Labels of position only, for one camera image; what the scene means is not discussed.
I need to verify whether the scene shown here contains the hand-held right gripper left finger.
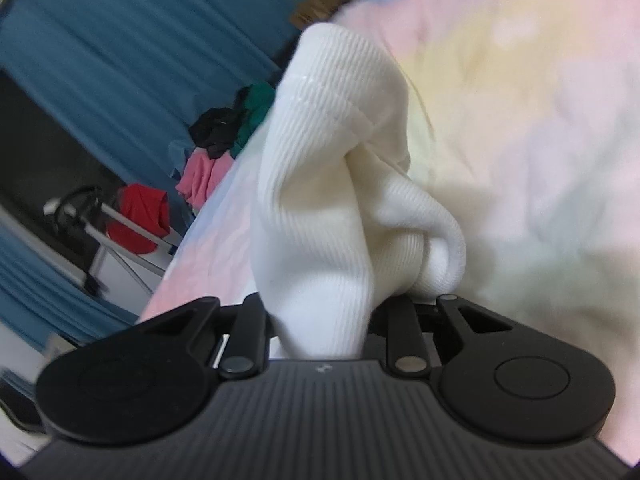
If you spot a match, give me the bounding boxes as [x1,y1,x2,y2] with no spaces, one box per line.
[134,293,273,380]

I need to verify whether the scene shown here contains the metal folding rack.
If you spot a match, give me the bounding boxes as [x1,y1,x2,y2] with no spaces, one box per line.
[43,185,182,297]

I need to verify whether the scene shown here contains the black garment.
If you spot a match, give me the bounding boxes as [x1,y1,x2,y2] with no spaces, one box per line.
[188,107,244,159]

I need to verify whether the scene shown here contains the white ribbed garment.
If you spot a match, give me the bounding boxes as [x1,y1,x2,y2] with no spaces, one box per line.
[248,25,468,360]

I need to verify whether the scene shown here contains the green garment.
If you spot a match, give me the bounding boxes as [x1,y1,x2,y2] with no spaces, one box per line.
[229,81,277,159]

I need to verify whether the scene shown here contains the red garment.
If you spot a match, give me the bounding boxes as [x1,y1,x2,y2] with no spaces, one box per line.
[106,183,171,256]

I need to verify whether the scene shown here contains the blue curtain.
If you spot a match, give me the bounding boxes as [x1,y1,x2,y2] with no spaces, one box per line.
[0,0,337,356]

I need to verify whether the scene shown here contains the pink garment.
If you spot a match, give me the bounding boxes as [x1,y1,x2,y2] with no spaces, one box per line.
[174,148,236,214]

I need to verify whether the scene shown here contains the pastel tie-dye blanket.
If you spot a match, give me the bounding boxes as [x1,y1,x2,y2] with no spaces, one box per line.
[136,0,640,467]

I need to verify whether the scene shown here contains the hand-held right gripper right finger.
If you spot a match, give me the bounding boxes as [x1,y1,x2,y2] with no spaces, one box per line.
[371,293,526,375]

